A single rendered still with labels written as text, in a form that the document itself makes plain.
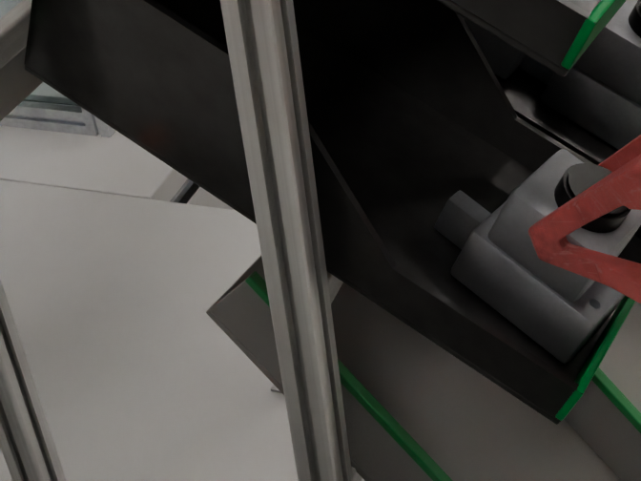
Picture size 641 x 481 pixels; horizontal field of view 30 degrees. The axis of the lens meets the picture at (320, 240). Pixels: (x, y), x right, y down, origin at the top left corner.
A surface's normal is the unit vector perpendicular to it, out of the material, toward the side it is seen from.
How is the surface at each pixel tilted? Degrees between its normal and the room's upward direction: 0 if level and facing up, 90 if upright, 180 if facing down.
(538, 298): 87
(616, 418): 90
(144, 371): 0
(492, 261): 87
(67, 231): 0
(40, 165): 0
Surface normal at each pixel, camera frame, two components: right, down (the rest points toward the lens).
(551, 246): -0.71, 0.48
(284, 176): -0.35, 0.58
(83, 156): -0.11, -0.80
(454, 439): 0.54, -0.41
